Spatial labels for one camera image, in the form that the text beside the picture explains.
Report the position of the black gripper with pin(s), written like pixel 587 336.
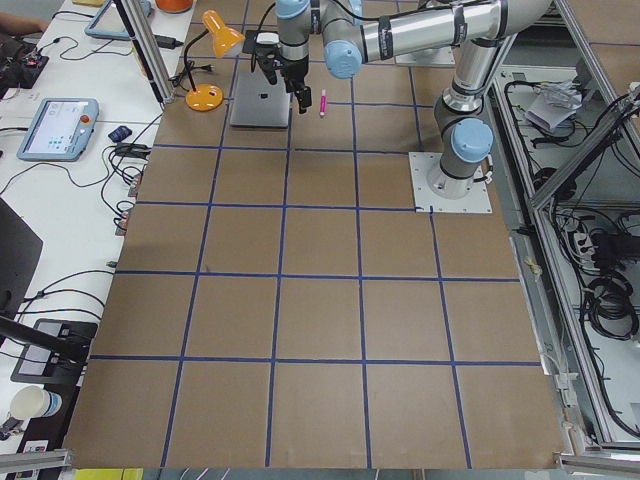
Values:
pixel 295 70

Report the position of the pink marker pen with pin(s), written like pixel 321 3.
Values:
pixel 323 103

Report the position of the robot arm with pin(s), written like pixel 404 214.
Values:
pixel 480 30

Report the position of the silver laptop notebook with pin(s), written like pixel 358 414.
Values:
pixel 257 103

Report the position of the black mousepad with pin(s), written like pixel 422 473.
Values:
pixel 250 42

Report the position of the black power adapter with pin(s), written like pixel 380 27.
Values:
pixel 167 42

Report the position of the orange cylindrical container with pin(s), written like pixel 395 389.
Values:
pixel 174 6

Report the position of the dark blue cloth pouch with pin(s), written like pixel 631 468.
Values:
pixel 120 134

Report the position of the blue teach pendant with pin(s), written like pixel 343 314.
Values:
pixel 60 130
pixel 108 24

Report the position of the white papers in tray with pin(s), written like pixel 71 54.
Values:
pixel 555 103

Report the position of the white paper cup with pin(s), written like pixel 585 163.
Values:
pixel 35 402

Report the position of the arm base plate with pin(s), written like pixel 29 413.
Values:
pixel 434 192

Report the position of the aluminium frame post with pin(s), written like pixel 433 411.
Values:
pixel 145 44

